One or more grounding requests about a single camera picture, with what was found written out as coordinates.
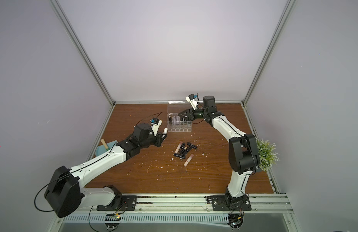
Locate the left controller board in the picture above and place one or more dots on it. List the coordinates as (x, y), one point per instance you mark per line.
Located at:
(112, 221)

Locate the pink lipstick tube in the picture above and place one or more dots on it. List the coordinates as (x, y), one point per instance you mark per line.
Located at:
(188, 160)
(178, 147)

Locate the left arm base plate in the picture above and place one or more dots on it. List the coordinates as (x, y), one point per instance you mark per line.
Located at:
(120, 203)

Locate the teal dustpan tray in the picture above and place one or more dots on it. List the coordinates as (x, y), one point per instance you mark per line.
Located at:
(104, 148)

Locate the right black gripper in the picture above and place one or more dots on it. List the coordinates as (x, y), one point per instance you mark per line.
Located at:
(185, 115)

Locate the controller board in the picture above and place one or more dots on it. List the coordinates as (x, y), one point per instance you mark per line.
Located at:
(235, 221)
(112, 221)

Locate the right controller board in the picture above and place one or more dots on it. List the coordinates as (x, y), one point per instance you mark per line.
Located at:
(235, 221)

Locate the green artificial plant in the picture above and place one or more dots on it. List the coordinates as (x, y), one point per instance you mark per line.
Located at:
(267, 153)

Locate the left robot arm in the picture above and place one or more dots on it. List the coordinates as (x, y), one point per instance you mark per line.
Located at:
(68, 191)

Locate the green rake wooden handle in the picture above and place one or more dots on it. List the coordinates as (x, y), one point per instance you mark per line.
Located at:
(105, 144)

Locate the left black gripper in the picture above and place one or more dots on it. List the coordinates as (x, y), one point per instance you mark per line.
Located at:
(158, 139)

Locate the aluminium front rail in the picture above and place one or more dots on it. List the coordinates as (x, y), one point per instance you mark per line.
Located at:
(195, 203)

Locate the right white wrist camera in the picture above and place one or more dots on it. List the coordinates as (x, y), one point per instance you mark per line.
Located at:
(193, 100)

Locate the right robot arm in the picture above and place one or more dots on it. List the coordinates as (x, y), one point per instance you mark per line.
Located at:
(243, 152)

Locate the clear acrylic lipstick organizer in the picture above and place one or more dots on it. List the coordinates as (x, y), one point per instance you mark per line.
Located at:
(173, 109)

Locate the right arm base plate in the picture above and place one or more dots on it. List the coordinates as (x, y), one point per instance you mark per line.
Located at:
(227, 202)

